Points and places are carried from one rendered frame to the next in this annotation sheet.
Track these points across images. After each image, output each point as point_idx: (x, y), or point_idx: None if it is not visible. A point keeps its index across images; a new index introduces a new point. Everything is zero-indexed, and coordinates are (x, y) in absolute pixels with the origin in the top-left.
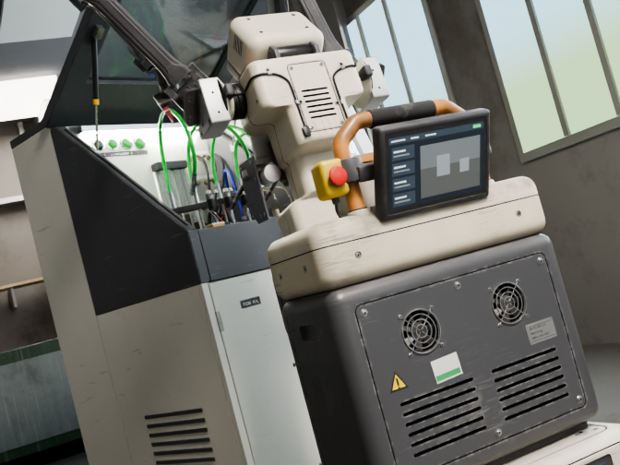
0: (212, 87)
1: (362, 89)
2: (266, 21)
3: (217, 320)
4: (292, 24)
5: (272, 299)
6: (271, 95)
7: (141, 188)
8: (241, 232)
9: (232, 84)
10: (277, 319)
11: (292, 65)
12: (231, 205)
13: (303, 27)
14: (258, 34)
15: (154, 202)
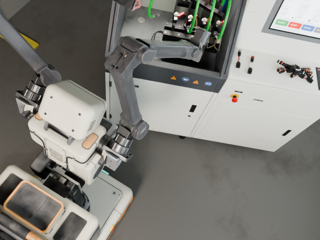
0: (22, 105)
1: (82, 168)
2: (57, 107)
3: (109, 83)
4: (68, 122)
5: (146, 88)
6: (33, 137)
7: (115, 8)
8: (141, 66)
9: (38, 107)
10: (145, 94)
11: (47, 139)
12: (186, 25)
13: (71, 128)
14: (42, 114)
15: (111, 24)
